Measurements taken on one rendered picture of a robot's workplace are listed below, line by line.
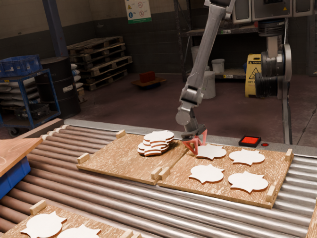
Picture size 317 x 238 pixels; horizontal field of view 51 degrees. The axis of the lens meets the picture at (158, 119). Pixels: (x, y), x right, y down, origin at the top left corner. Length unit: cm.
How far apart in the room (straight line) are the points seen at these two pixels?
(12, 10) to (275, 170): 607
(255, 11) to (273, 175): 93
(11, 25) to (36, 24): 53
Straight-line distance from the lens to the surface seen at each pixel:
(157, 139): 144
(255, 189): 113
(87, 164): 148
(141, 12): 714
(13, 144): 163
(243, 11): 184
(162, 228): 105
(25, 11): 695
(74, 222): 114
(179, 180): 123
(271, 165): 128
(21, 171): 154
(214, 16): 130
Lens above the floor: 157
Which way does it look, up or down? 20 degrees down
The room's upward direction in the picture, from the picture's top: 9 degrees counter-clockwise
